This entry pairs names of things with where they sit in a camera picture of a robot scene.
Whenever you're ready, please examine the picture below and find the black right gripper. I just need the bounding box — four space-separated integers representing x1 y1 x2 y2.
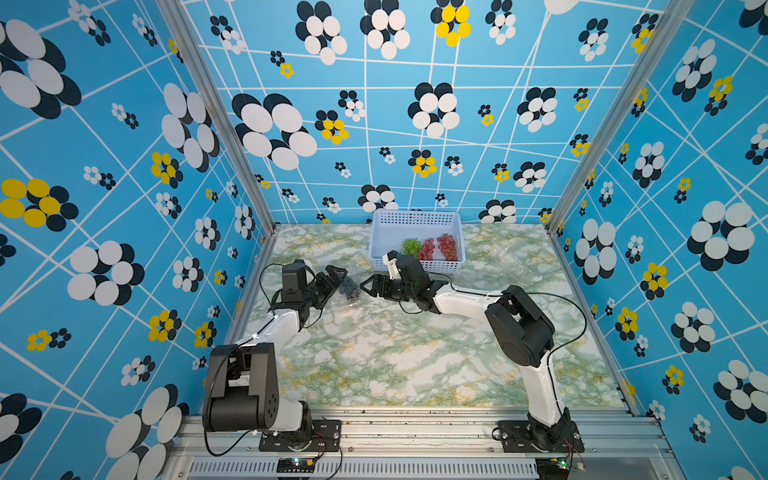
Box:
359 275 417 302

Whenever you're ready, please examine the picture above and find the black grape bunch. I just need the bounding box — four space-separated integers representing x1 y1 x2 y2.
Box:
338 277 361 302

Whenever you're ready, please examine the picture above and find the clear plastic clamshell container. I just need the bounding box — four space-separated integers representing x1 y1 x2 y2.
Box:
318 274 369 319

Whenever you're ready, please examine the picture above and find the white perforated plastic basket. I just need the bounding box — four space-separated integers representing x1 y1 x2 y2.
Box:
368 209 466 274

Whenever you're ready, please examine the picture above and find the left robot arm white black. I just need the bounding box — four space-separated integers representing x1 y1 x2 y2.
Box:
202 260 347 448

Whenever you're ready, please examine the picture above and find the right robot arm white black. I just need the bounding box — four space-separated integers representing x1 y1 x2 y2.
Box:
360 274 584 453

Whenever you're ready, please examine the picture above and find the green grape bunch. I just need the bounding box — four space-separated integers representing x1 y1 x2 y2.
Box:
401 238 422 257

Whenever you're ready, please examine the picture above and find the left green circuit board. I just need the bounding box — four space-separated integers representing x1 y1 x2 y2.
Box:
276 457 317 476

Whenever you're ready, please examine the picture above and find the green circuit board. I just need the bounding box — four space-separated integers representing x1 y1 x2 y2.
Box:
536 458 570 480
276 457 317 476

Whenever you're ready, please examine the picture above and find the right green circuit board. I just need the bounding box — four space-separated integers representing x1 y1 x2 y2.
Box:
536 458 570 480

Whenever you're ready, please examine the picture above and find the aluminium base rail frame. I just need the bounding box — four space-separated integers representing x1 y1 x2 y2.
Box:
161 408 685 479

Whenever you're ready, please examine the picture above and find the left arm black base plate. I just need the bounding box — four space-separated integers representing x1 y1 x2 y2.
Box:
259 419 342 454

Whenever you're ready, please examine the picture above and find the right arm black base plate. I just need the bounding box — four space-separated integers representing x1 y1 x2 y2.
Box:
491 417 585 455

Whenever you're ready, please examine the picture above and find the aluminium corner post left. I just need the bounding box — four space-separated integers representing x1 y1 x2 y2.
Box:
157 0 275 239

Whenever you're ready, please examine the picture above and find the aluminium corner post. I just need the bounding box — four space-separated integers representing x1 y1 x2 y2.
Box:
157 0 275 239
544 0 697 232

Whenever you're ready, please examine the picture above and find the aluminium corner post right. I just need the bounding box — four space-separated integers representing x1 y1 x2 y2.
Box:
544 0 697 232

